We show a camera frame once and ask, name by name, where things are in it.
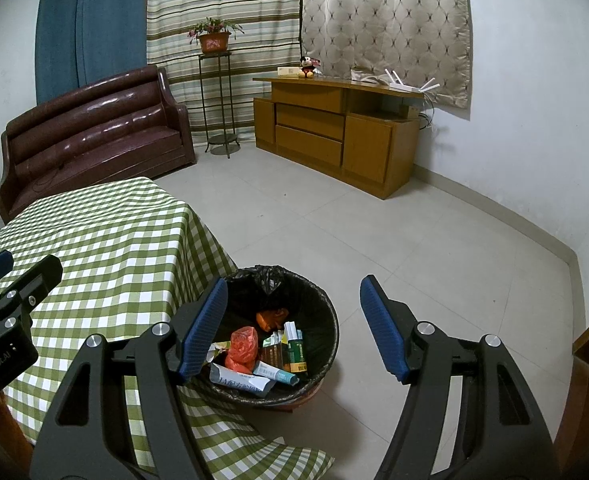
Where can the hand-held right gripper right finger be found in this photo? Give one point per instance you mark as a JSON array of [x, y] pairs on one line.
[[379, 330]]

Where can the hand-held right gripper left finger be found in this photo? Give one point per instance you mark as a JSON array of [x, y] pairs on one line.
[[202, 330]]

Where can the green white wrapper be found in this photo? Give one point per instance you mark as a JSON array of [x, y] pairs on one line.
[[219, 349]]

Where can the red plastic bag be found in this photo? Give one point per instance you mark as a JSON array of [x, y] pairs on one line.
[[242, 347]]

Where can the long white sachet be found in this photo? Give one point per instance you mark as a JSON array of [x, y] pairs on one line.
[[234, 382]]

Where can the black bin liner bag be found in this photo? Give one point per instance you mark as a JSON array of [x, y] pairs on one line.
[[314, 310]]

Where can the black small box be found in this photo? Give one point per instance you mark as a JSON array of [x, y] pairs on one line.
[[273, 355]]

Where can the green cylindrical can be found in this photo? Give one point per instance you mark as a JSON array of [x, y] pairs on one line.
[[297, 357]]

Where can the yellow green carton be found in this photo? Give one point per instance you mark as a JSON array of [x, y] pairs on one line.
[[291, 332]]

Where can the brown round trash bin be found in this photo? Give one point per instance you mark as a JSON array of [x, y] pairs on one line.
[[304, 394]]

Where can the green checkered tablecloth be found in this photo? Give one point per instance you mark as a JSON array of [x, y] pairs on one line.
[[99, 240]]

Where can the dark red leather sofa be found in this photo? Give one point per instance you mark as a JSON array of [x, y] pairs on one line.
[[99, 130]]

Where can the black metal plant stand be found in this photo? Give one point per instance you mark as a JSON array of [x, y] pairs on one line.
[[223, 147]]

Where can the wooden cabinet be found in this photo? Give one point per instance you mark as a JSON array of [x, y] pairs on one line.
[[309, 145]]

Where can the white router with antennas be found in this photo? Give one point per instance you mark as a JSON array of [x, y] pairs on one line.
[[407, 87]]

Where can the clear plastic bag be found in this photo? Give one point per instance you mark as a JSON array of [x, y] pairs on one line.
[[367, 76]]

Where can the blue curtain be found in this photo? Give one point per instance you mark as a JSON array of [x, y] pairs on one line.
[[94, 20]]

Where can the small plush toy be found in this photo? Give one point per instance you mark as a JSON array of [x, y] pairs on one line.
[[307, 71]]

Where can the white flat box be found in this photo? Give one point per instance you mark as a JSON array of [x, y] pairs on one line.
[[288, 71]]

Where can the potted plant orange pot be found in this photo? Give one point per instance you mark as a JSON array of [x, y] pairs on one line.
[[214, 42]]

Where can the beige patterned curtain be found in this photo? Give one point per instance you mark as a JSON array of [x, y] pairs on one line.
[[384, 10]]

